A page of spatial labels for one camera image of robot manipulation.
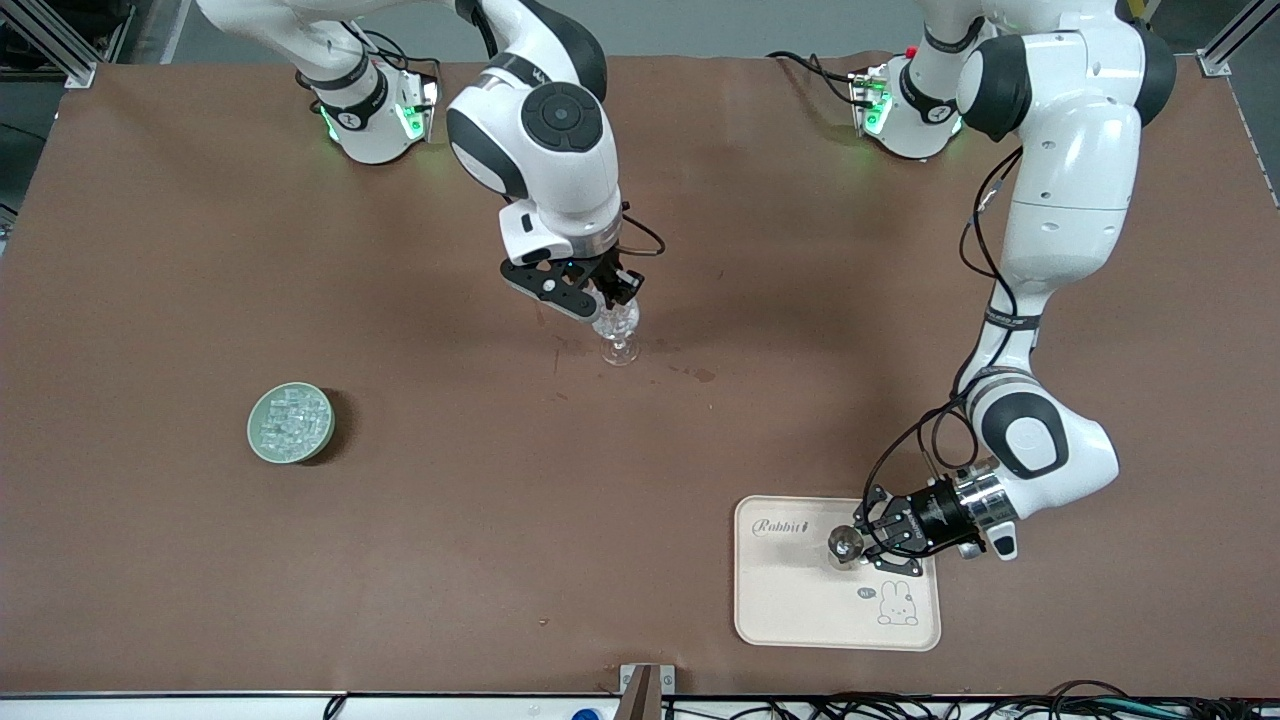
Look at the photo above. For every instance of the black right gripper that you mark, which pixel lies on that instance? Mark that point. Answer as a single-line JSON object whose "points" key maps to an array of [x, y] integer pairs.
{"points": [[609, 276]]}

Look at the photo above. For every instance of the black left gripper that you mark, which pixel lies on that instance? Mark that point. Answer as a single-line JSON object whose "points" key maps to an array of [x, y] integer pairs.
{"points": [[935, 514]]}

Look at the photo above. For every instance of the silver metal jigger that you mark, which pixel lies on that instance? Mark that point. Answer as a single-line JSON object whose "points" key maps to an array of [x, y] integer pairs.
{"points": [[845, 547]]}

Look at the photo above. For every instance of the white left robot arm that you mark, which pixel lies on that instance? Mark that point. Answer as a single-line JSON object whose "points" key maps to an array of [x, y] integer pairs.
{"points": [[1070, 200]]}

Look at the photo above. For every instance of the clear stemmed wine glass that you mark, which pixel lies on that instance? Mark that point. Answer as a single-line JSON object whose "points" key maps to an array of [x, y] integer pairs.
{"points": [[620, 350]]}

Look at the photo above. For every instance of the clear ice cubes heap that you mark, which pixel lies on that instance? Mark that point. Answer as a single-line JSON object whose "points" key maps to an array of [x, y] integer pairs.
{"points": [[295, 425]]}

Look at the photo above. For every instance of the cream rabbit print tray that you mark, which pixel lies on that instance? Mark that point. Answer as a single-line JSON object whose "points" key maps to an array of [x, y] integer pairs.
{"points": [[800, 610]]}

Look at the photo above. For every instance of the brown table mat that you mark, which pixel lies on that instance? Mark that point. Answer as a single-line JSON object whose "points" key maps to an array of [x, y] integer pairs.
{"points": [[500, 550]]}

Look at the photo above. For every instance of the green round bowl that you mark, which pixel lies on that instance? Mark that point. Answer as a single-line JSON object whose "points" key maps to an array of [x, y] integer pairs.
{"points": [[258, 440]]}

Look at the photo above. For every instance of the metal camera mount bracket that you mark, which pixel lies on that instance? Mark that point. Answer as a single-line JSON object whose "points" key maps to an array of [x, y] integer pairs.
{"points": [[630, 680]]}

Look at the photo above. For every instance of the aluminium frame profile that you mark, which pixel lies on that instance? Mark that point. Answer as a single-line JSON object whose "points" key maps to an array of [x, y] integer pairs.
{"points": [[75, 70], [1215, 62]]}

